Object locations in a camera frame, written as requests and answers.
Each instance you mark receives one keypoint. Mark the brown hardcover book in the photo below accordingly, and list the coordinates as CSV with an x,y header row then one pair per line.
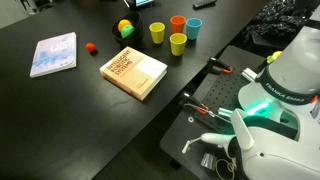
x,y
133,71

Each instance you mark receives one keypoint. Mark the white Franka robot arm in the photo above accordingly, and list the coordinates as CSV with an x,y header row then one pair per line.
x,y
286,143

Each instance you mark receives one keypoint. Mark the pale blue UIST book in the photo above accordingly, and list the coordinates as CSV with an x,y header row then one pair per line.
x,y
53,55

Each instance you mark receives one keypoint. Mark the black orange spring clamp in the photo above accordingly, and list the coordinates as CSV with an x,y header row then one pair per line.
x,y
195,102
218,65

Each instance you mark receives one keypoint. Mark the yellow plastic cup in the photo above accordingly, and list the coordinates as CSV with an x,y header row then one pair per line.
x,y
178,45
157,33

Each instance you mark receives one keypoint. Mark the black bowl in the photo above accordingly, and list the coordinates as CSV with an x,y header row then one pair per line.
x,y
135,35

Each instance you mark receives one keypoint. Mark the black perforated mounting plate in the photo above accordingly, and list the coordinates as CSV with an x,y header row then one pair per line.
x,y
226,91

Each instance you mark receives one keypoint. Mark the green toy fruit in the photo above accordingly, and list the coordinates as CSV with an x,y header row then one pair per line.
x,y
127,31

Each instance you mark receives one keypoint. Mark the orange plastic cup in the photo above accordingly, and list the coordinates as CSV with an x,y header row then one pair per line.
x,y
177,24

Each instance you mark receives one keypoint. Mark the silver metal cylinder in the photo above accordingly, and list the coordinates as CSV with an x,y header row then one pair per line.
x,y
225,112

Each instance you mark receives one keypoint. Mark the blue plastic cup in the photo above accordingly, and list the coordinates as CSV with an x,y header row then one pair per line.
x,y
193,29

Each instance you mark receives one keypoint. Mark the orange toy fruit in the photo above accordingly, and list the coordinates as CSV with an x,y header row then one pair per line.
x,y
124,23

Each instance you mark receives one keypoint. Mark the small red ball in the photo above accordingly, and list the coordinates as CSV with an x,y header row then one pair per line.
x,y
90,47

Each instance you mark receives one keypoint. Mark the small clear plastic bag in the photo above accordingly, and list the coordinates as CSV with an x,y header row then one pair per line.
x,y
208,160

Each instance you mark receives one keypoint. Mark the tablet with lit screen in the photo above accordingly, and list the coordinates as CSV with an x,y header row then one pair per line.
x,y
144,2

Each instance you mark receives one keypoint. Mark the silver metal block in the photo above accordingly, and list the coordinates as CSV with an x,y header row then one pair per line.
x,y
249,74

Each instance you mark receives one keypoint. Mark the black remote control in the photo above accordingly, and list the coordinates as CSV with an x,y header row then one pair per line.
x,y
204,3

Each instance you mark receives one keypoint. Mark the tan rubber band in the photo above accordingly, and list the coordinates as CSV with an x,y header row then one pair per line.
x,y
225,168

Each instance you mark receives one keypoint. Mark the yellow green plastic knob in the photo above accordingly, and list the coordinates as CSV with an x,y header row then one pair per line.
x,y
274,56

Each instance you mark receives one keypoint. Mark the black speckled fabric bag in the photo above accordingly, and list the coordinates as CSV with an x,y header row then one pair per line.
x,y
278,18

